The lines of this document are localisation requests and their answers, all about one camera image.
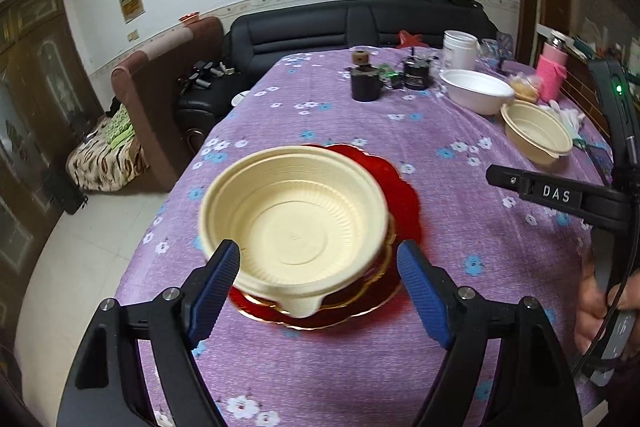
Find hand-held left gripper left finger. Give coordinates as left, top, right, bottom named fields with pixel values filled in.
left=56, top=239, right=242, bottom=427

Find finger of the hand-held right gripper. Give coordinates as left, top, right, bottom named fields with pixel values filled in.
left=486, top=164, right=632, bottom=229

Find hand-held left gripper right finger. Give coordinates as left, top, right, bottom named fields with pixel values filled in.
left=396, top=240, right=583, bottom=427

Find cream plastic bowl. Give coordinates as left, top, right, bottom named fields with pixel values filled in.
left=501, top=101, right=574, bottom=166
left=198, top=146, right=391, bottom=319

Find large red glass plate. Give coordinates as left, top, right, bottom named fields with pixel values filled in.
left=227, top=143, right=421, bottom=334

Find white bowl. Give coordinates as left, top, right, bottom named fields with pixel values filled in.
left=439, top=69, right=516, bottom=116

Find person's right hand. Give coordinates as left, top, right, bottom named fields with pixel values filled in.
left=574, top=251, right=610, bottom=356

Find bottle with pink knitted sleeve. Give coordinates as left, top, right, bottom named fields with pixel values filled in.
left=536, top=38, right=568, bottom=104

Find clear bag of bread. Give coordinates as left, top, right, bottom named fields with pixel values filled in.
left=510, top=74, right=544, bottom=102

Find brown patterned blanket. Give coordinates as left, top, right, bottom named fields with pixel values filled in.
left=66, top=104, right=151, bottom=194

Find white plastic jar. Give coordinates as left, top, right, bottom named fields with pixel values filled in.
left=442, top=30, right=480, bottom=72

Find green cloth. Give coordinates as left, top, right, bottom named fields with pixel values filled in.
left=106, top=104, right=135, bottom=148

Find brown armchair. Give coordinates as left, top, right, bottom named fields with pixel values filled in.
left=111, top=17, right=224, bottom=192

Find purple floral tablecloth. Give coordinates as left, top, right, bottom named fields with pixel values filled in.
left=114, top=46, right=616, bottom=427

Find dark glass jar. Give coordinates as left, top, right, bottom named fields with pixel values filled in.
left=402, top=49, right=433, bottom=91

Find black mug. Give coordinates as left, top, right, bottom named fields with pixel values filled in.
left=350, top=68, right=385, bottom=102

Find black gadgets on sofa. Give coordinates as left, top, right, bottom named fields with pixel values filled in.
left=180, top=59, right=237, bottom=96

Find red star-shaped item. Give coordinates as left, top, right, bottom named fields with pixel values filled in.
left=397, top=30, right=431, bottom=48

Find wooden door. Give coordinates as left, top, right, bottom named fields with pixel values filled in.
left=0, top=0, right=108, bottom=308

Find black leather sofa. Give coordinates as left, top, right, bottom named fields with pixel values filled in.
left=175, top=0, right=498, bottom=152

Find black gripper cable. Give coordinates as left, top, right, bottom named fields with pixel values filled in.
left=572, top=274, right=640, bottom=379

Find yellow wall sign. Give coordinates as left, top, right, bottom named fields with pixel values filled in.
left=119, top=0, right=146, bottom=24

